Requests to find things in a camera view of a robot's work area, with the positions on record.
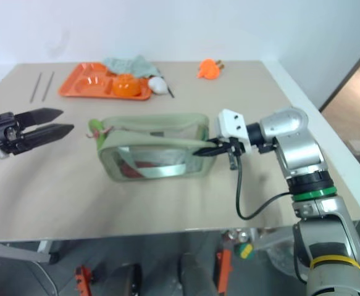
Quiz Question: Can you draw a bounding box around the white table frame leg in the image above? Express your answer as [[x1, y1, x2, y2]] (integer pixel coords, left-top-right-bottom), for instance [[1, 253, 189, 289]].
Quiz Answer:
[[0, 240, 61, 265]]

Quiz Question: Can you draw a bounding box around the orange plastic bowl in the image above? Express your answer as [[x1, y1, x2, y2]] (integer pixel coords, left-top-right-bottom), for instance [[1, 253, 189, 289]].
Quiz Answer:
[[111, 73, 143, 97]]

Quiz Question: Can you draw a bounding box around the orange plush toy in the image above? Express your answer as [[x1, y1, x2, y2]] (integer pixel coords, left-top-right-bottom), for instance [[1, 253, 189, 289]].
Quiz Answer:
[[196, 58, 221, 81]]

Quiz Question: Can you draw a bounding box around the white round plush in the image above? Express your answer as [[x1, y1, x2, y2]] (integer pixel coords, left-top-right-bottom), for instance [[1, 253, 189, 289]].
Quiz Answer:
[[148, 76, 167, 94]]

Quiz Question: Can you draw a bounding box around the metal chopstick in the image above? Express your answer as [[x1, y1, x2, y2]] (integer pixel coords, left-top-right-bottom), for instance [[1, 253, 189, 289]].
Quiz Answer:
[[29, 72, 42, 103], [41, 71, 56, 102]]

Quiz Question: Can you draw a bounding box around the orange clamp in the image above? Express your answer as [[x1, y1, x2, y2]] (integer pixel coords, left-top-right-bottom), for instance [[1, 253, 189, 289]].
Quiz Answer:
[[74, 265, 94, 296], [214, 247, 233, 293]]

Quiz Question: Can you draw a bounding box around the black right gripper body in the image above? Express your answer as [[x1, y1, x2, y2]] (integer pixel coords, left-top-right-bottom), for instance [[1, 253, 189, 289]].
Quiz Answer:
[[220, 138, 246, 171]]

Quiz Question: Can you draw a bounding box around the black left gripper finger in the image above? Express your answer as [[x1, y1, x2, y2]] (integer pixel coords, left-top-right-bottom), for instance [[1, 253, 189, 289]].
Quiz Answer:
[[22, 123, 75, 152], [14, 107, 64, 128]]

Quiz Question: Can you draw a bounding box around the orange compartment tray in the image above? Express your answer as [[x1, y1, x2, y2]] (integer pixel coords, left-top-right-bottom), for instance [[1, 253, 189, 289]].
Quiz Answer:
[[57, 62, 153, 101]]

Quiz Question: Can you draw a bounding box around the green plush keychain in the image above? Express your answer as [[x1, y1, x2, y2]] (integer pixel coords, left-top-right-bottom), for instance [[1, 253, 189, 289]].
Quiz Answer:
[[85, 118, 115, 149]]

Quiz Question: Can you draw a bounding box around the red item inside pouch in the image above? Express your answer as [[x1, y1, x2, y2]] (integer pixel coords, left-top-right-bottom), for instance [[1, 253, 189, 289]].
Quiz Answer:
[[119, 159, 156, 179]]

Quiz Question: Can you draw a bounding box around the green clear-window zip pouch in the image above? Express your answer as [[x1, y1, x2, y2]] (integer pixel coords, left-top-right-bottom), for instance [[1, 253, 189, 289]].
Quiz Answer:
[[96, 113, 212, 183]]

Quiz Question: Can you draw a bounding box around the green yellow round object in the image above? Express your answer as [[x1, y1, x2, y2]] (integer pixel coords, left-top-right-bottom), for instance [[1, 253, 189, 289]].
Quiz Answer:
[[234, 241, 255, 260]]

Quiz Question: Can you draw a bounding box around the pale green cloth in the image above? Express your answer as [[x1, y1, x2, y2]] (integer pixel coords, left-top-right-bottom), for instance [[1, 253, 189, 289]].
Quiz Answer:
[[102, 54, 161, 78]]

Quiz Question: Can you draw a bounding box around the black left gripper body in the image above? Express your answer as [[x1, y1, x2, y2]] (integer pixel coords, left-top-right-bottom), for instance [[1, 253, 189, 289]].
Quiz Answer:
[[0, 112, 27, 156]]

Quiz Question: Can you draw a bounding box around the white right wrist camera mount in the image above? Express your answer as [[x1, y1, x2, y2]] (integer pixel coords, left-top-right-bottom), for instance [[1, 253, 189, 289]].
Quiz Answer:
[[215, 108, 261, 155]]

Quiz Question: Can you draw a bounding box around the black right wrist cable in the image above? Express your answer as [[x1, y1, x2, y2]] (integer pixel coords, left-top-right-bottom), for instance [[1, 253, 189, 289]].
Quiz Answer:
[[235, 155, 293, 221]]

